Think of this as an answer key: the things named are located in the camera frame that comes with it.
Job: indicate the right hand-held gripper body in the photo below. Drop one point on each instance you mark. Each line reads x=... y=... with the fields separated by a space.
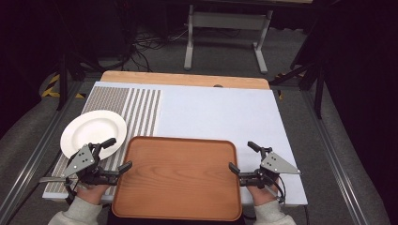
x=275 y=164

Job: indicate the black tripod stand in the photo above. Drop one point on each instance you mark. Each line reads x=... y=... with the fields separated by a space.
x=64 y=81
x=317 y=90

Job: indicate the person's left hand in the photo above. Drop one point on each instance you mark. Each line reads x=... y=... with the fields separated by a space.
x=92 y=193

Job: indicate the white round plate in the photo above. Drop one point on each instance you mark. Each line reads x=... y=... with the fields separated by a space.
x=90 y=131

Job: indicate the white table board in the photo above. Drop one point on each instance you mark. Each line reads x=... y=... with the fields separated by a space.
x=219 y=118

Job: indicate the grey aluminium floor rail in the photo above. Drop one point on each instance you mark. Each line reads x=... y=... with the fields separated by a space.
x=34 y=156
x=331 y=156

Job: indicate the light wooden table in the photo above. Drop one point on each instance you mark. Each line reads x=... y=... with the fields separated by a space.
x=181 y=78

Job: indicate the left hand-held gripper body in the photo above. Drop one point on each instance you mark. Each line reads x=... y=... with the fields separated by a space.
x=82 y=159

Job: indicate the person's right hand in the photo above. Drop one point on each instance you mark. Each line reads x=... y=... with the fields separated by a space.
x=262 y=195

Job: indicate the grey striped placemat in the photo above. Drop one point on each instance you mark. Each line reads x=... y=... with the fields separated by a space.
x=108 y=98

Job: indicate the grey metal desk frame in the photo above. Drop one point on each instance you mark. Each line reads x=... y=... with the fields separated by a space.
x=230 y=21

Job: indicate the brown wooden tray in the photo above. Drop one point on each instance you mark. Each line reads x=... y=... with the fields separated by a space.
x=178 y=178

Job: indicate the yellow black hazard tape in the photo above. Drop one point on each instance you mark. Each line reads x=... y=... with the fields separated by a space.
x=51 y=89
x=279 y=93

